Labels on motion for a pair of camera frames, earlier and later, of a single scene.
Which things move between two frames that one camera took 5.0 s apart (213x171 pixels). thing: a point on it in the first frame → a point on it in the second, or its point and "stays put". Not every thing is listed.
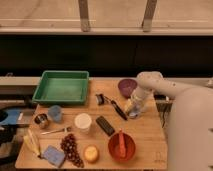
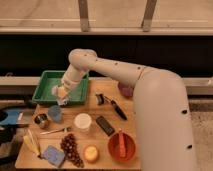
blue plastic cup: (55, 112) stays put
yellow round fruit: (91, 153) stays put
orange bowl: (122, 146) stays put
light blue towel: (132, 115) → (61, 101)
